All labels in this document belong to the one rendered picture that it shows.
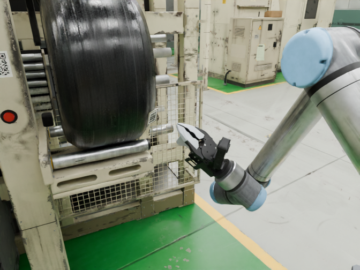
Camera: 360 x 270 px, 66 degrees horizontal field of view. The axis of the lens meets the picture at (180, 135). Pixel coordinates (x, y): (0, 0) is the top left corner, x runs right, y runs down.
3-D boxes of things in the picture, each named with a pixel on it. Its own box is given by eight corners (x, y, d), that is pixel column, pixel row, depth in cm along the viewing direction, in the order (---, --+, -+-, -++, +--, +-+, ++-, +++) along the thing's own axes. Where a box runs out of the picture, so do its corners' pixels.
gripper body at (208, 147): (181, 159, 86) (209, 182, 89) (199, 150, 80) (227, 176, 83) (191, 142, 91) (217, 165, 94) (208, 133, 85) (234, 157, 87)
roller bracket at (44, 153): (44, 187, 88) (38, 159, 84) (42, 139, 121) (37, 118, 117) (55, 184, 90) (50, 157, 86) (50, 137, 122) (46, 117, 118)
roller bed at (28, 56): (8, 125, 123) (-10, 55, 111) (11, 114, 135) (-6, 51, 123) (57, 118, 131) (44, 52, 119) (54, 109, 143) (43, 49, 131)
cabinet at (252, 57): (245, 88, 530) (252, 17, 479) (225, 82, 574) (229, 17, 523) (276, 82, 577) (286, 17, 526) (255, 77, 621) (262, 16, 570)
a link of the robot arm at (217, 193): (233, 197, 109) (255, 198, 98) (210, 208, 103) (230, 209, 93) (226, 174, 109) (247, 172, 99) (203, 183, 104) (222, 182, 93)
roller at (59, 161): (51, 172, 91) (48, 160, 89) (50, 166, 95) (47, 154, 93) (151, 151, 105) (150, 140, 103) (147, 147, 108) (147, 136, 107)
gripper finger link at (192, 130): (168, 129, 85) (190, 149, 87) (179, 122, 81) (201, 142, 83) (172, 123, 87) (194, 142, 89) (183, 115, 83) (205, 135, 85)
